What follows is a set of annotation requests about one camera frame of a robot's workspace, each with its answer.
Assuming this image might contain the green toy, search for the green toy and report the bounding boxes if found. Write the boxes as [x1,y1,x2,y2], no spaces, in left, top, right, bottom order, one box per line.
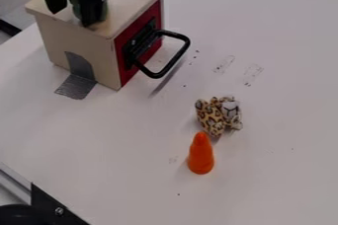
[67,0,110,23]

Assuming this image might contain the wooden cabinet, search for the wooden cabinet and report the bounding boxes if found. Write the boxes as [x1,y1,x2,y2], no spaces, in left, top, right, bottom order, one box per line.
[24,0,169,92]

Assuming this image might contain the grey tape strip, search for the grey tape strip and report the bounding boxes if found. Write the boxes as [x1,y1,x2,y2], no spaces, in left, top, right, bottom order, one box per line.
[52,50,100,101]

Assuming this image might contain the leopard plush toy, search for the leopard plush toy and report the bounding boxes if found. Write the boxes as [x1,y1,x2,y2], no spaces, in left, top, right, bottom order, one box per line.
[194,95,245,138]

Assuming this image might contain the orange cone toy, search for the orange cone toy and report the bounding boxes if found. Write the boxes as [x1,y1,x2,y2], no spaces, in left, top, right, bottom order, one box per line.
[187,131,217,176]

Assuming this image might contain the red drawer with black handle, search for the red drawer with black handle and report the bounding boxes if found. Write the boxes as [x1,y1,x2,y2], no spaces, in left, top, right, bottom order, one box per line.
[112,0,194,88]

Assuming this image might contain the aluminium rail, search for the aluminium rail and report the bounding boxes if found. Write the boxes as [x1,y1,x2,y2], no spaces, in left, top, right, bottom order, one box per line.
[0,162,35,205]

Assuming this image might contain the black metal bracket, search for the black metal bracket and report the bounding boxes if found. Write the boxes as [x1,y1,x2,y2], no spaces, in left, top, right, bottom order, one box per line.
[0,184,92,225]

